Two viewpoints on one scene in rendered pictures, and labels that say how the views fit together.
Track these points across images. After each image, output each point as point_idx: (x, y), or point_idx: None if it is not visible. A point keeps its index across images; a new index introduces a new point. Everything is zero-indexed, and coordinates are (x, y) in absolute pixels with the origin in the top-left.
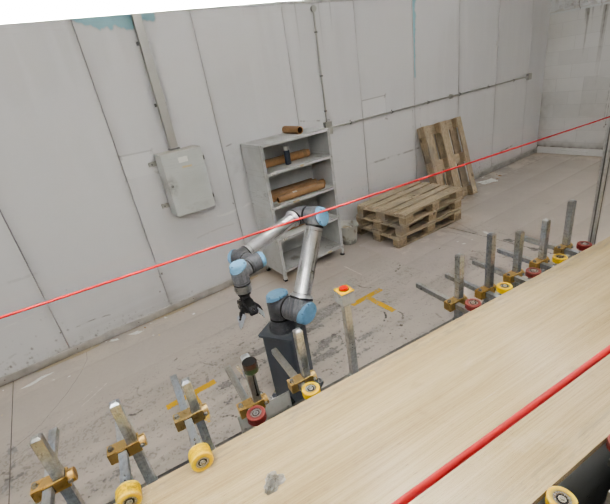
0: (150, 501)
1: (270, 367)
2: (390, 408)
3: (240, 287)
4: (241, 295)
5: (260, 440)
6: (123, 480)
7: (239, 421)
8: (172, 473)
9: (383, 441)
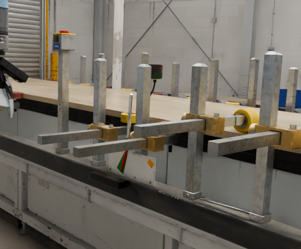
0: None
1: None
2: None
3: (8, 34)
4: (4, 51)
5: None
6: None
7: (155, 166)
8: None
9: (178, 107)
